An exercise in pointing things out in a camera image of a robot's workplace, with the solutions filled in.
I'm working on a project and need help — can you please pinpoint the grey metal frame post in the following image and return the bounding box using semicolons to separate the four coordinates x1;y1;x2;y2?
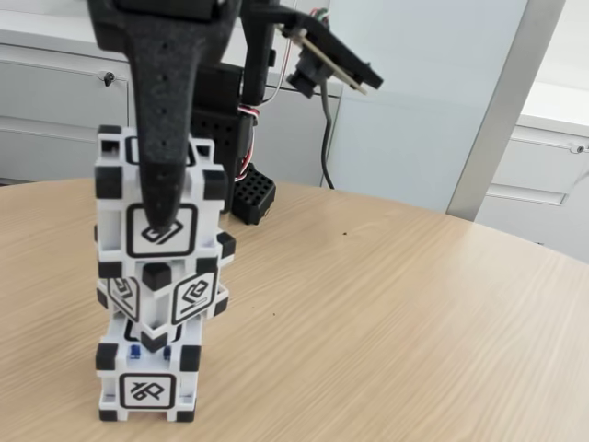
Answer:
445;0;568;221

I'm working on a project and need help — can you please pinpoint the white cube with diamond icon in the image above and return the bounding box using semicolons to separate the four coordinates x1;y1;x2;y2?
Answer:
94;224;237;333

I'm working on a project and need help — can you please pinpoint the white low cabinet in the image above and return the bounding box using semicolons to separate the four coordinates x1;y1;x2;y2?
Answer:
0;6;345;190

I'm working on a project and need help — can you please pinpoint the black camera cable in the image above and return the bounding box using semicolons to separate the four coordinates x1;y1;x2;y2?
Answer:
318;76;337;191

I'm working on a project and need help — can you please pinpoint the white drawer cabinet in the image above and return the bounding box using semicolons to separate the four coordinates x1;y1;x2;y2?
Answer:
473;80;589;267

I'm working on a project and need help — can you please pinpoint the white cube with blue clips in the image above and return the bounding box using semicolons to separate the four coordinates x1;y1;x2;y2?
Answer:
95;317;203;424

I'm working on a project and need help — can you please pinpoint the white cube with link icon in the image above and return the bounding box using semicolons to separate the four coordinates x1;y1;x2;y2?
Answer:
94;124;230;278

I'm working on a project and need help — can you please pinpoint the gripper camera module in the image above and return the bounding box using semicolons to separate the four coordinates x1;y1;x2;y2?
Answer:
274;6;386;99

